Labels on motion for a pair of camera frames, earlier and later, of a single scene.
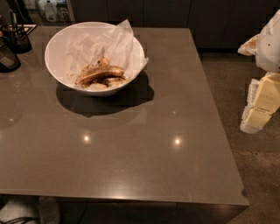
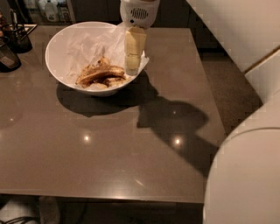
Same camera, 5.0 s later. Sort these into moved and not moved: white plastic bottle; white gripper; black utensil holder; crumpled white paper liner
Moved: white gripper
Not moved: black utensil holder; white plastic bottle; crumpled white paper liner
